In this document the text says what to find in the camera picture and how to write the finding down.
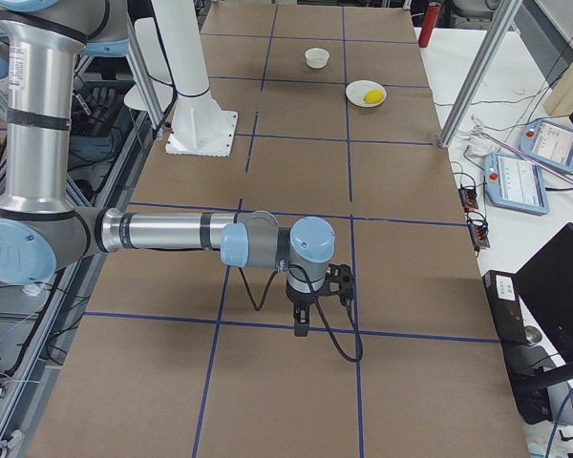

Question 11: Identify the aluminium frame post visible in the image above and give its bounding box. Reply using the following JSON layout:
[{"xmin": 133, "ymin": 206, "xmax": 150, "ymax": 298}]
[{"xmin": 438, "ymin": 0, "xmax": 522, "ymax": 148}]

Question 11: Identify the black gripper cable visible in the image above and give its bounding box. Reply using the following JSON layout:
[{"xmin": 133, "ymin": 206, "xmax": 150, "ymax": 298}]
[{"xmin": 238, "ymin": 264, "xmax": 364, "ymax": 364}]

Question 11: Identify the near teach pendant tablet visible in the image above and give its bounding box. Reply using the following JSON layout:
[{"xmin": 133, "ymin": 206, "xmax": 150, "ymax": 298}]
[{"xmin": 484, "ymin": 153, "xmax": 549, "ymax": 216}]

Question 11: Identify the orange circuit board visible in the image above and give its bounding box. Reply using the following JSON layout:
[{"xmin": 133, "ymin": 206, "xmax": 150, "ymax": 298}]
[
  {"xmin": 467, "ymin": 218, "xmax": 490, "ymax": 253},
  {"xmin": 458, "ymin": 187, "xmax": 478, "ymax": 212}
]

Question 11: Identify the teach pendant tablet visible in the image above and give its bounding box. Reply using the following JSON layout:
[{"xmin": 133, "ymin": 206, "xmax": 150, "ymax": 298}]
[
  {"xmin": 520, "ymin": 119, "xmax": 573, "ymax": 173},
  {"xmin": 484, "ymin": 153, "xmax": 549, "ymax": 216}
]

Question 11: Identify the white bowl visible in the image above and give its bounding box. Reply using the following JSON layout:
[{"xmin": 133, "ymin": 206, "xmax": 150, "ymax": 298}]
[{"xmin": 305, "ymin": 48, "xmax": 330, "ymax": 70}]

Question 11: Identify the upper orange circuit board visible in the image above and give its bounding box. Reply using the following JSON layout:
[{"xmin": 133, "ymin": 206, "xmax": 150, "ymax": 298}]
[{"xmin": 458, "ymin": 187, "xmax": 478, "ymax": 212}]

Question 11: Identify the white plate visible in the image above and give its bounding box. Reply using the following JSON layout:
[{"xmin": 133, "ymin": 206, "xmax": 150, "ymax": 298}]
[{"xmin": 346, "ymin": 80, "xmax": 387, "ymax": 108}]

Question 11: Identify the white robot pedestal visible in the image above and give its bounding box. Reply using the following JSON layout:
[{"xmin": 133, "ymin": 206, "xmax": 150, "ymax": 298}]
[{"xmin": 134, "ymin": 1, "xmax": 238, "ymax": 156}]

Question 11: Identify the yellow lemon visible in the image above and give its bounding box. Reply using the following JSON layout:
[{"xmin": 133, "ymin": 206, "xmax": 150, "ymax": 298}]
[{"xmin": 363, "ymin": 89, "xmax": 384, "ymax": 105}]

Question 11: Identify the black laptop computer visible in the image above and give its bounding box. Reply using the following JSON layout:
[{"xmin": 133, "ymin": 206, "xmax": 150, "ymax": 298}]
[{"xmin": 514, "ymin": 222, "xmax": 573, "ymax": 362}]

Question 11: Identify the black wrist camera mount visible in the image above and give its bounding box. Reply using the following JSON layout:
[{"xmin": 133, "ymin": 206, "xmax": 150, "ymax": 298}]
[{"xmin": 317, "ymin": 263, "xmax": 355, "ymax": 311}]

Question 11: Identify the black box device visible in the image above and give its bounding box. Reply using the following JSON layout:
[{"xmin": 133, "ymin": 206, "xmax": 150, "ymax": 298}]
[{"xmin": 482, "ymin": 270, "xmax": 528, "ymax": 345}]

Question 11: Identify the lower orange circuit board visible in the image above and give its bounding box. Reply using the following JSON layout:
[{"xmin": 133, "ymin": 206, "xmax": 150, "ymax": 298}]
[{"xmin": 467, "ymin": 218, "xmax": 490, "ymax": 253}]

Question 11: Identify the red cylinder bottle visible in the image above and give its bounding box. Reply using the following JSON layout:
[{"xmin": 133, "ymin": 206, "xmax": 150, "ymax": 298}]
[{"xmin": 418, "ymin": 1, "xmax": 441, "ymax": 49}]

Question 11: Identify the far teach pendant tablet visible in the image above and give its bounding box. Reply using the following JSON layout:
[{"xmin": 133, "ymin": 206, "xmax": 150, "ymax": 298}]
[{"xmin": 520, "ymin": 119, "xmax": 573, "ymax": 173}]

